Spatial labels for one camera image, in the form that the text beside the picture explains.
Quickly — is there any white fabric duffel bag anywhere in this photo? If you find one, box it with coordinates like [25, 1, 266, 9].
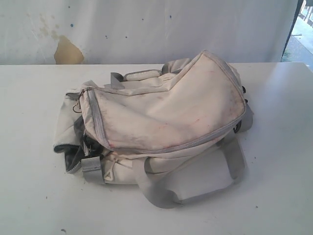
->
[53, 51, 253, 209]

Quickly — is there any zipper pull with metal ring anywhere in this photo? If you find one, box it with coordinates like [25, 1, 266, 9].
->
[72, 98, 82, 114]

